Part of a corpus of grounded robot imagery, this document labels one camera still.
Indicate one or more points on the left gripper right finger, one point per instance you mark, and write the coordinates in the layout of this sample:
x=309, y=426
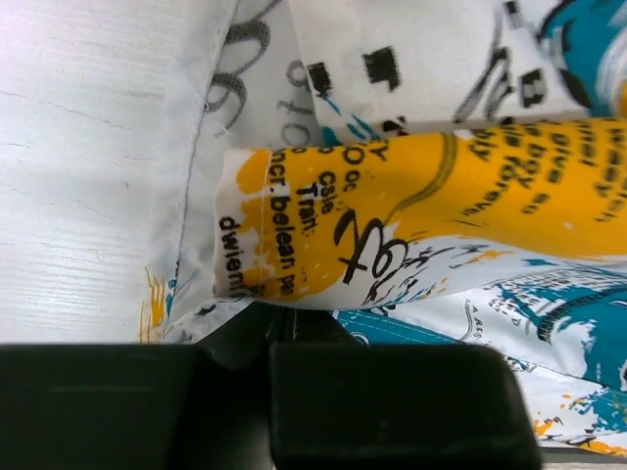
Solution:
x=338, y=404

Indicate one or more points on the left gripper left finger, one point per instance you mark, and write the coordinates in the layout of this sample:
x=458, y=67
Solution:
x=115, y=406

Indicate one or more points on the patterned white shorts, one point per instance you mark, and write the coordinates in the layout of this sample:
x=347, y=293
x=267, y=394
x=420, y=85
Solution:
x=426, y=172

